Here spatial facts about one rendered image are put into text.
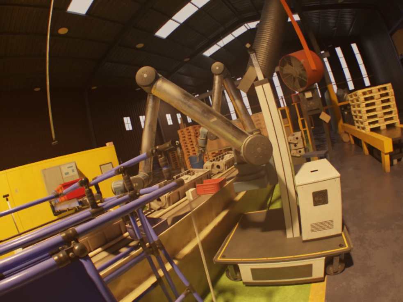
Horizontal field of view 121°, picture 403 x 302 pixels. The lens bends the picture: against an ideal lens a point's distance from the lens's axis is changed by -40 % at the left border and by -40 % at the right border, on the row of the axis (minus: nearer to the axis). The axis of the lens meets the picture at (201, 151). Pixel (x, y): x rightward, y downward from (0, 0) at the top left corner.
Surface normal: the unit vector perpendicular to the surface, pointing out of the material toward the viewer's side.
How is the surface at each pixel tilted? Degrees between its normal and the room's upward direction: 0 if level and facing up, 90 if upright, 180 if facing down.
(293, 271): 90
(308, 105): 90
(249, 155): 91
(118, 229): 100
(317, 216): 90
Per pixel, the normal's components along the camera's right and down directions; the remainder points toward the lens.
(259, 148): 0.01, 0.05
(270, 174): -0.42, 0.16
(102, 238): 0.85, -0.03
